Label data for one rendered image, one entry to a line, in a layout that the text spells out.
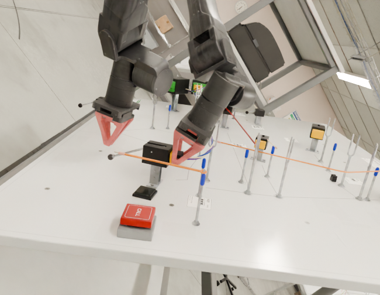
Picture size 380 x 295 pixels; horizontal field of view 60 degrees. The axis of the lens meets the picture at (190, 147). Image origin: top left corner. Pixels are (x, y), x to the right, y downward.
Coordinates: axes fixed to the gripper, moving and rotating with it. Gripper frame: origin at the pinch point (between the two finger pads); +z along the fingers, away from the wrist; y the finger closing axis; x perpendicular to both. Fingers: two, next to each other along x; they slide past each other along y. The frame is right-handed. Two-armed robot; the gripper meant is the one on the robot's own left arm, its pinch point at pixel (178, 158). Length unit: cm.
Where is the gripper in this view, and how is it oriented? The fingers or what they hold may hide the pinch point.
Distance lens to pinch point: 69.5
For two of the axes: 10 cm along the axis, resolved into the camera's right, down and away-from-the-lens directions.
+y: 1.9, -3.0, 9.3
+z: -5.0, 7.9, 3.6
